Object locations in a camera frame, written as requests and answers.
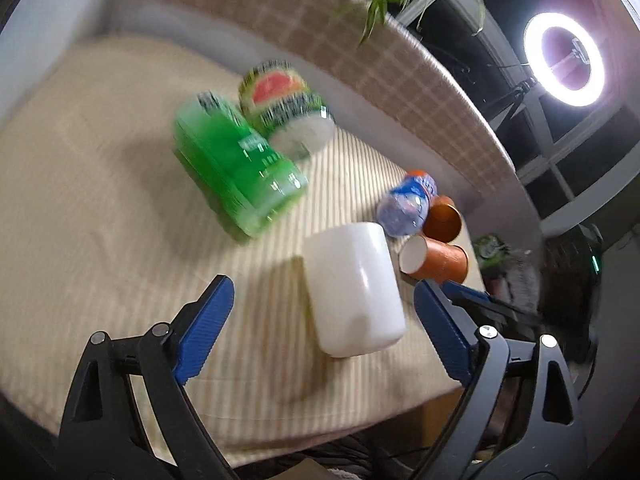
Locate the left gripper blue-black right finger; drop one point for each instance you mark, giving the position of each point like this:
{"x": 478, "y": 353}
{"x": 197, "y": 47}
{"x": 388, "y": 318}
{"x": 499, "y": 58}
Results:
{"x": 542, "y": 437}

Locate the left gripper blue-black left finger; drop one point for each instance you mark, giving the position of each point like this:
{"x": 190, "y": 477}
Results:
{"x": 102, "y": 435}

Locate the white plastic cup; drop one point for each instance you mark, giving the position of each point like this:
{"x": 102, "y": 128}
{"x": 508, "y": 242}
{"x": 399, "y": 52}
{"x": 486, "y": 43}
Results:
{"x": 353, "y": 291}

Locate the orange cup near front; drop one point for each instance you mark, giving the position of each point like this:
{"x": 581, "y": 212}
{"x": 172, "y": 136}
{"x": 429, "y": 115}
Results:
{"x": 423, "y": 258}

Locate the orange cup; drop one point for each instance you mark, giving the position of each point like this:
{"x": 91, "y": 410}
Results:
{"x": 423, "y": 258}
{"x": 443, "y": 222}

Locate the orange cup at back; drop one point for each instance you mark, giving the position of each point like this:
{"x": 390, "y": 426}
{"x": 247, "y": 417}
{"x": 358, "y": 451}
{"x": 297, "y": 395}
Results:
{"x": 443, "y": 222}

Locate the striped table cloth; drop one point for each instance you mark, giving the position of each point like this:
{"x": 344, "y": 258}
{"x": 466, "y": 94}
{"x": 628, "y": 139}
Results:
{"x": 102, "y": 228}

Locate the green white cardboard box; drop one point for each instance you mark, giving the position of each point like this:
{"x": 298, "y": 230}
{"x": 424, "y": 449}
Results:
{"x": 490, "y": 250}

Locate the green plastic bottle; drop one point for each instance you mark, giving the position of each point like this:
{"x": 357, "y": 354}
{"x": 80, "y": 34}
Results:
{"x": 254, "y": 183}

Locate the watermelon print can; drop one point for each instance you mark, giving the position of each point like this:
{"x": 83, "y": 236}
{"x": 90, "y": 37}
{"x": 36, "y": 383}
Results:
{"x": 279, "y": 104}

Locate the plaid cushioned bench back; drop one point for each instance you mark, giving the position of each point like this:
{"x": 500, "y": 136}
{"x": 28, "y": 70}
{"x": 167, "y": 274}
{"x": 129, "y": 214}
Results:
{"x": 391, "y": 70}

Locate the ring light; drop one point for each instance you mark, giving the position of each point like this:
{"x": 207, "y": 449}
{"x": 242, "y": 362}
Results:
{"x": 564, "y": 59}

